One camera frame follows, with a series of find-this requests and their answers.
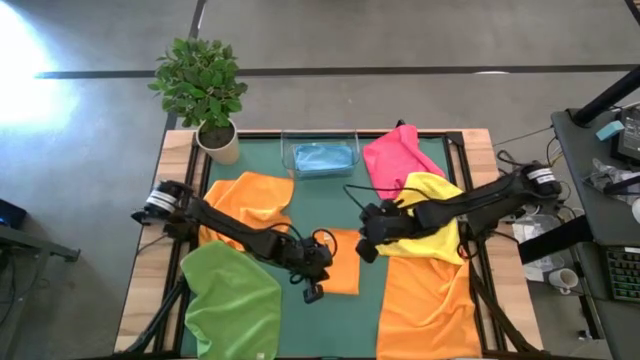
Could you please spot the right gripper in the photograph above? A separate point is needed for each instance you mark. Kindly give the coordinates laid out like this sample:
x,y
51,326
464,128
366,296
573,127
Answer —
x,y
387,222

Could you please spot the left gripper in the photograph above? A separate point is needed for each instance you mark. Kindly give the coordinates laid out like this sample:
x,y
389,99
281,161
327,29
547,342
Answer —
x,y
310,260

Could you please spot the orange microfiber towel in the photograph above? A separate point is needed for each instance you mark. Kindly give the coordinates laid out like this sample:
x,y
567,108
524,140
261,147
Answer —
x,y
347,270
255,195
430,315

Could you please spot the yellow microfiber towel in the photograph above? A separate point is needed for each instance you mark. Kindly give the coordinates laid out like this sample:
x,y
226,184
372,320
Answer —
x,y
430,245

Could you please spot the blue microfiber towel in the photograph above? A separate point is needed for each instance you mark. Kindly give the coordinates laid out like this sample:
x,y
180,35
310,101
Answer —
x,y
325,157

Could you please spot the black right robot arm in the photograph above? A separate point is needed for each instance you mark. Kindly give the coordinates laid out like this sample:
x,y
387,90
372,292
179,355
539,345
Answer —
x,y
475,205

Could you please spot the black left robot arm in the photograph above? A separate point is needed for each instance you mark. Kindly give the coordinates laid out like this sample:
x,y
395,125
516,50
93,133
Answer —
x,y
230,227

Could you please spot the pink microfiber towel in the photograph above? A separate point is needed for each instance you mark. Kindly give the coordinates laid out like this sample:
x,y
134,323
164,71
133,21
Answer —
x,y
395,160

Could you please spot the green microfiber towel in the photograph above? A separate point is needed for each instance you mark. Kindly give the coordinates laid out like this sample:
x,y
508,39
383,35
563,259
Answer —
x,y
230,310

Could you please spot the green table mat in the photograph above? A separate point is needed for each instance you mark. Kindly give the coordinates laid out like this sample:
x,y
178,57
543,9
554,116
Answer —
x,y
325,200

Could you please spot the small black clamp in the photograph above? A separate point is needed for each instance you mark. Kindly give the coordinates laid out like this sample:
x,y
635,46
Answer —
x,y
400,122

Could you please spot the clear plastic bin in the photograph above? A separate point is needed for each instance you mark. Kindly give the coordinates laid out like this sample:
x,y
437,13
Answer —
x,y
287,150

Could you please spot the beige plant pot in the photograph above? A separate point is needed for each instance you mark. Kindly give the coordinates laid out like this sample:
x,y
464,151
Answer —
x,y
225,152

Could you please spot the white paper sheet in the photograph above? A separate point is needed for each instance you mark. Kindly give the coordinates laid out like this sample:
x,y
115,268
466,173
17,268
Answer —
x,y
537,270

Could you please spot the black desk foot bar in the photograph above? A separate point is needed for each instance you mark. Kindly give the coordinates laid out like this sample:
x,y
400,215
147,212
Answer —
x,y
555,240

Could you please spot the white mug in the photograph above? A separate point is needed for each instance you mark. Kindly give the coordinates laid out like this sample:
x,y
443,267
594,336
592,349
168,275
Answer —
x,y
564,280

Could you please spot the dark grey desk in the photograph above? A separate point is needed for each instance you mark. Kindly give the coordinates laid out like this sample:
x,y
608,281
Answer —
x,y
575,150

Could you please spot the green leafy plant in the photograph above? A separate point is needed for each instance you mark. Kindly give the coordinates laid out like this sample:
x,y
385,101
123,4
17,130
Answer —
x,y
200,82

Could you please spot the clear plastic bag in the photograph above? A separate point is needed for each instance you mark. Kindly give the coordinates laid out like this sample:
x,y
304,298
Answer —
x,y
607,172

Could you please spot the light blue block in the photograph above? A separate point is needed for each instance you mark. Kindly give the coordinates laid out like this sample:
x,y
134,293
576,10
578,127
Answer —
x,y
610,131

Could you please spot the backlit black keyboard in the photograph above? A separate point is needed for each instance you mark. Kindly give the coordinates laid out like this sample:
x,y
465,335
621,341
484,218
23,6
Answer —
x,y
625,275

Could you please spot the black slanted pole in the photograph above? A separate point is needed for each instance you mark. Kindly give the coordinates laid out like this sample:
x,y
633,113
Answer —
x,y
605,97

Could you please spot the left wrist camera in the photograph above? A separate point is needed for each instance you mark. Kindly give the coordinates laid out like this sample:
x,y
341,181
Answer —
x,y
313,293

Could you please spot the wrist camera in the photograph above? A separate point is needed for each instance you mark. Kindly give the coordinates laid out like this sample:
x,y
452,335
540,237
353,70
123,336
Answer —
x,y
313,293
367,251

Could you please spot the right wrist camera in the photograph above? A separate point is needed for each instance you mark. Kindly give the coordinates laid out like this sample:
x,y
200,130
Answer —
x,y
367,251

